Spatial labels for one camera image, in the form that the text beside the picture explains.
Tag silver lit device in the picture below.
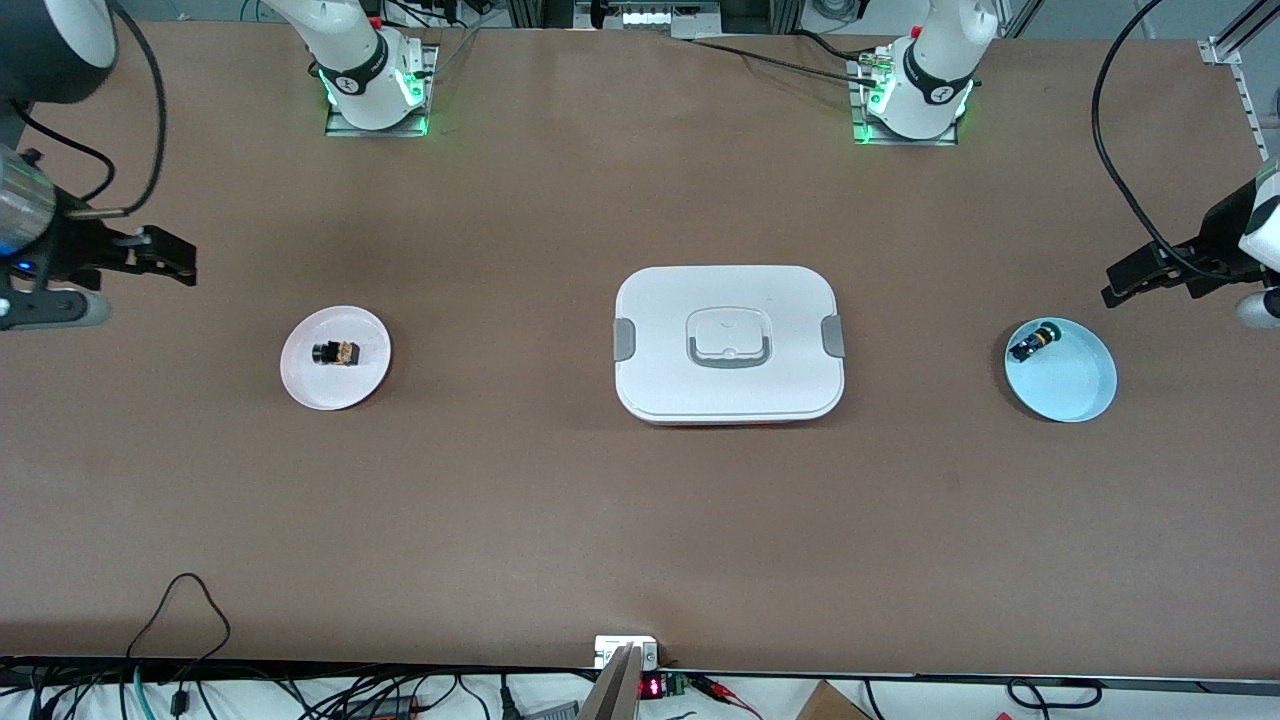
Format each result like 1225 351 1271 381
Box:
574 0 723 39

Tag black cable on table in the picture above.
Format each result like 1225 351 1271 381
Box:
688 30 893 81

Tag grey camera mount bar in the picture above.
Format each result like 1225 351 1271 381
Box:
577 643 647 720

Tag white lunch box grey clips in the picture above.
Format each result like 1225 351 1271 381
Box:
613 265 846 429

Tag aluminium frame rail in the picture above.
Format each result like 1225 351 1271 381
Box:
1198 0 1280 176

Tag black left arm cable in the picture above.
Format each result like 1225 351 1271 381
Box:
1091 0 1233 282

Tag small white box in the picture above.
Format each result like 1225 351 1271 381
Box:
594 635 662 672

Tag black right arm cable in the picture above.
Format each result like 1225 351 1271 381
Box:
14 0 168 218

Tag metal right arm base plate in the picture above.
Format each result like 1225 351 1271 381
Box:
323 44 440 139

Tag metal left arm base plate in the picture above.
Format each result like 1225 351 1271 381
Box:
848 55 960 148

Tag black coiled cable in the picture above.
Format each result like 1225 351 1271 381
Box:
1004 677 1105 712

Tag black looped cable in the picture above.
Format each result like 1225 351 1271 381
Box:
124 572 234 693

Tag light blue round plate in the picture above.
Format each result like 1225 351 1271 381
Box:
1004 317 1118 424

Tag red and black clip leads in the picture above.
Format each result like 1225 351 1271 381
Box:
690 674 763 720

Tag brown cardboard piece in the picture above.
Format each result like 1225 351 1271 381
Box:
794 680 873 720

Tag pink round plate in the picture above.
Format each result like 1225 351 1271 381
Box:
280 305 393 412

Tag blue and green switch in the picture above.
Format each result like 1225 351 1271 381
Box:
1008 321 1064 364

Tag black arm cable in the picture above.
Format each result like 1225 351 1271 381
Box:
14 0 168 218
1091 0 1233 282

